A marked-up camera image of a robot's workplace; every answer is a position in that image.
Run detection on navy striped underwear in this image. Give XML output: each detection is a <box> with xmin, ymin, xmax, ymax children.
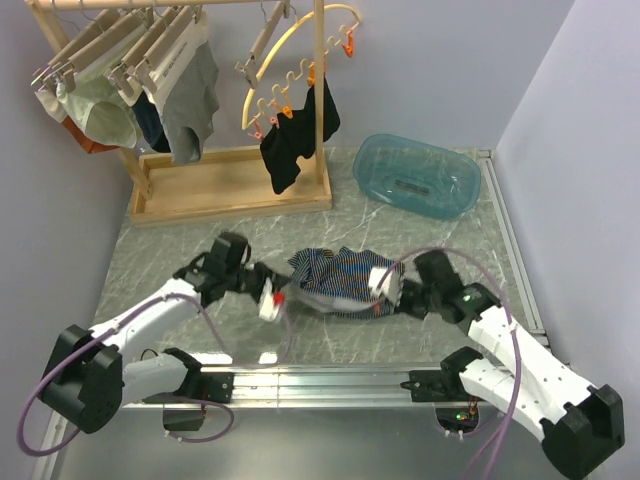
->
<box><xmin>287</xmin><ymin>247</ymin><xmax>399</xmax><ymax>319</ymax></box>

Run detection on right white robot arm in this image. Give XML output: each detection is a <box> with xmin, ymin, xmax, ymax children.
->
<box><xmin>400</xmin><ymin>248</ymin><xmax>625</xmax><ymax>479</ymax></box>

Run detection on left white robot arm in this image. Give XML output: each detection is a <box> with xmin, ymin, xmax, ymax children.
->
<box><xmin>36</xmin><ymin>232</ymin><xmax>288</xmax><ymax>434</ymax></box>

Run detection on black hanging underwear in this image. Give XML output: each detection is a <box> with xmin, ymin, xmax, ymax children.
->
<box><xmin>260</xmin><ymin>87</ymin><xmax>316</xmax><ymax>195</ymax></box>

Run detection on dark blue hanging underwear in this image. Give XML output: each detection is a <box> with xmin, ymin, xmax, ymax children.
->
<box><xmin>132</xmin><ymin>91</ymin><xmax>171</xmax><ymax>153</ymax></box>

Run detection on yellow curved clip hanger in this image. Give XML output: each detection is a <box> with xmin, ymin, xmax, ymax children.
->
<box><xmin>240</xmin><ymin>3</ymin><xmax>362</xmax><ymax>143</ymax></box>

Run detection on grey hanging underwear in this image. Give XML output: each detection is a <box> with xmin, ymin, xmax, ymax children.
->
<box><xmin>150</xmin><ymin>20</ymin><xmax>219</xmax><ymax>164</ymax></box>

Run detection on orange hanging underwear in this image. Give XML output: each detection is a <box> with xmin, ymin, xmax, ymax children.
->
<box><xmin>61</xmin><ymin>116</ymin><xmax>118</xmax><ymax>154</ymax></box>

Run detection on light green hanging underwear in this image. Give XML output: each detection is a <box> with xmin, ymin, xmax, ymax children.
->
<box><xmin>56</xmin><ymin>51</ymin><xmax>140</xmax><ymax>149</ymax></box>

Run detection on empty beige clip hanger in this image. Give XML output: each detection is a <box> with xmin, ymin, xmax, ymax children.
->
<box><xmin>235</xmin><ymin>0</ymin><xmax>292</xmax><ymax>89</ymax></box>

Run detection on beige hanger with grey underwear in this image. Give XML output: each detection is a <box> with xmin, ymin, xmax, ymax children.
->
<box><xmin>120</xmin><ymin>5</ymin><xmax>204</xmax><ymax>106</ymax></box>

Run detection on beige hanger with green underwear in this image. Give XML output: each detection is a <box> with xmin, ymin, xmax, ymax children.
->
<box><xmin>31</xmin><ymin>8</ymin><xmax>154</xmax><ymax>91</ymax></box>

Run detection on wooden clothes rack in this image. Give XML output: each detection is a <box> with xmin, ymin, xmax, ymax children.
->
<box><xmin>25</xmin><ymin>1</ymin><xmax>361</xmax><ymax>226</ymax></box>

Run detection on blue plastic basin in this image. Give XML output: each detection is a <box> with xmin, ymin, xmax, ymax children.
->
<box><xmin>353</xmin><ymin>134</ymin><xmax>482</xmax><ymax>220</ymax></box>

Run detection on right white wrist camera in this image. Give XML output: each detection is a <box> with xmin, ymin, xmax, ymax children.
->
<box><xmin>368</xmin><ymin>263</ymin><xmax>404</xmax><ymax>305</ymax></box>

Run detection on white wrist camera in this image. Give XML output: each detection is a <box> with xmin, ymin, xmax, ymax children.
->
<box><xmin>258</xmin><ymin>278</ymin><xmax>286</xmax><ymax>323</ymax></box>
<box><xmin>368</xmin><ymin>263</ymin><xmax>404</xmax><ymax>305</ymax></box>

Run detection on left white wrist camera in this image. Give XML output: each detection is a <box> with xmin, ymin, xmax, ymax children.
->
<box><xmin>258</xmin><ymin>278</ymin><xmax>286</xmax><ymax>323</ymax></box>

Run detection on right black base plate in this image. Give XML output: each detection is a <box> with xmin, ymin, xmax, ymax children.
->
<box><xmin>400</xmin><ymin>370</ymin><xmax>449</xmax><ymax>403</ymax></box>

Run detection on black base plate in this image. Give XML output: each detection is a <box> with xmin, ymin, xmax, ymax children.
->
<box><xmin>400</xmin><ymin>370</ymin><xmax>449</xmax><ymax>403</ymax></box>
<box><xmin>186</xmin><ymin>371</ymin><xmax>235</xmax><ymax>404</ymax></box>

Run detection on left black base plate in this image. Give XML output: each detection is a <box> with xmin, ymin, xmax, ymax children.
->
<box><xmin>186</xmin><ymin>371</ymin><xmax>235</xmax><ymax>404</ymax></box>

